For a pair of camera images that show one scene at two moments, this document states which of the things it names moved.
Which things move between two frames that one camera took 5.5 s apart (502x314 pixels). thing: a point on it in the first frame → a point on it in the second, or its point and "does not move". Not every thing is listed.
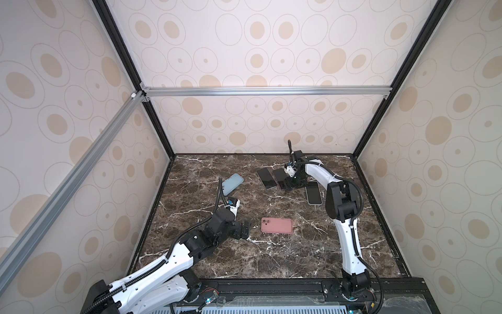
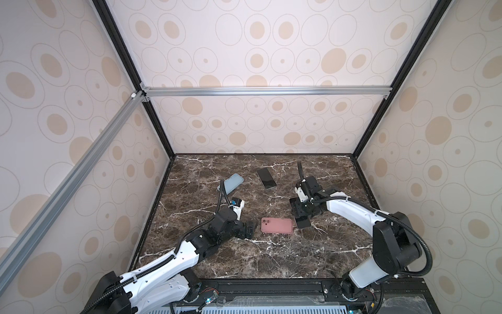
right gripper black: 293,184 → 297,209
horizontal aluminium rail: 302,91 does not move
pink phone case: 276,225 does not move
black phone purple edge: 282,178 → 302,223
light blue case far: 231,183 does not move
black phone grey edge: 267,178 does not move
